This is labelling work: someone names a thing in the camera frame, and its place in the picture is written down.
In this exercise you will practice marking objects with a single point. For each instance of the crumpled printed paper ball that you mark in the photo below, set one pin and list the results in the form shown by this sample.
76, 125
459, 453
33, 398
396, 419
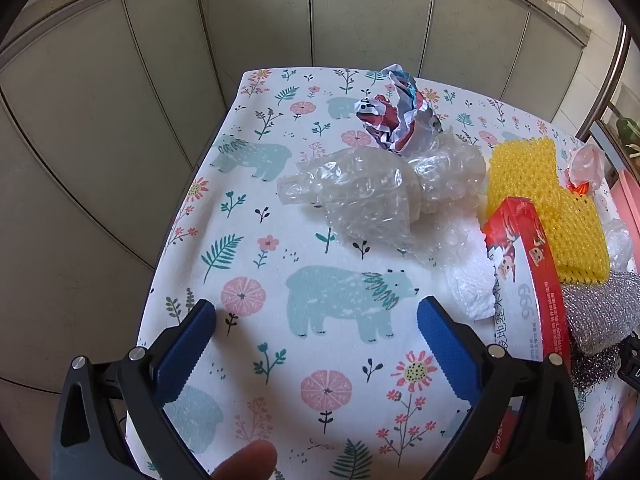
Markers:
395, 115

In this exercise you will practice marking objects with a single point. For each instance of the dark steel wool ball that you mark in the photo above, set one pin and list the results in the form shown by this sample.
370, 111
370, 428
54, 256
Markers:
595, 367

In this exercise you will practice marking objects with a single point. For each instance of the green object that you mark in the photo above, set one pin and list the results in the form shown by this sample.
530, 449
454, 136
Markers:
627, 129

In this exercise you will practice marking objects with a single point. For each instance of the white tray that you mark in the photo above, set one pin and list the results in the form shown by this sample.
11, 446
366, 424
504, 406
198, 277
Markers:
565, 9

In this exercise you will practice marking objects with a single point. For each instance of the grey kitchen cabinet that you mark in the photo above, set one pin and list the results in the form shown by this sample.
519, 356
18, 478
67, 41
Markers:
150, 85

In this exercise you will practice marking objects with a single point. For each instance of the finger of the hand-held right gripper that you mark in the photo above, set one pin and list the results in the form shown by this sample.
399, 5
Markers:
631, 360

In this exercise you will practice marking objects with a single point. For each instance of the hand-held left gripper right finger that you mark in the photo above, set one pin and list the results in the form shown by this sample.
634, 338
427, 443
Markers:
450, 350

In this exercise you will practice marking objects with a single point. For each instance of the person's left hand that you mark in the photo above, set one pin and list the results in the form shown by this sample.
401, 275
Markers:
247, 462

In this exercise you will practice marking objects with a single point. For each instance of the clear orange plastic bag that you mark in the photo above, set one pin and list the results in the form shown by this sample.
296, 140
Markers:
587, 165

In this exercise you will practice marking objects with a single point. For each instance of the silver mesh scouring cloth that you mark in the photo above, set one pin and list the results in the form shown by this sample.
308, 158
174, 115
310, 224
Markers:
600, 310

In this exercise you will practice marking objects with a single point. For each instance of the floral bear printed tablecloth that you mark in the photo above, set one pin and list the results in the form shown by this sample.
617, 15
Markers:
280, 265

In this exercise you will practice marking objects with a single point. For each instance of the white foam piece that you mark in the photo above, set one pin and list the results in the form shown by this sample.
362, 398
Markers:
470, 290

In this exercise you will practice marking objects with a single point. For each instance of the large clear bubble wrap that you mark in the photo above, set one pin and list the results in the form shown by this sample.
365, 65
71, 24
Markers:
360, 195

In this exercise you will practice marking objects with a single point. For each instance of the red cardboard box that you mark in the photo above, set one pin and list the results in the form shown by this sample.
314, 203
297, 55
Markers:
545, 280

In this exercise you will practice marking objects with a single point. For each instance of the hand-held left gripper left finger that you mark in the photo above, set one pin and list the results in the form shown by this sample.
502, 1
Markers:
185, 350

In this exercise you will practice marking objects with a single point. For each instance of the metal pole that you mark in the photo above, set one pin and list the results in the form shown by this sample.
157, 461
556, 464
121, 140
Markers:
607, 80

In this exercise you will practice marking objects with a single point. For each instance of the yellow foam net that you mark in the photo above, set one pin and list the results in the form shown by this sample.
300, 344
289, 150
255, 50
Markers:
525, 175

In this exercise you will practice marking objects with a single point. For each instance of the pink plastic bin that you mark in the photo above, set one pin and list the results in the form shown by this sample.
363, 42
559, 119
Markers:
631, 195

